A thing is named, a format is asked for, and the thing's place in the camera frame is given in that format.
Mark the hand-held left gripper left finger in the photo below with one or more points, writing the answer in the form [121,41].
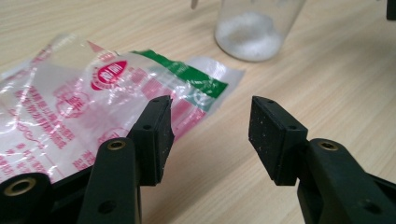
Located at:
[149,140]

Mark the clear jar with white powder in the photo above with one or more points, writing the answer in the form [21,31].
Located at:
[249,37]

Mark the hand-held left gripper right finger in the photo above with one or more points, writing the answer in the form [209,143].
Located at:
[274,140]

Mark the clear printed plastic bag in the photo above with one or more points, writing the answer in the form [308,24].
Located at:
[62,93]

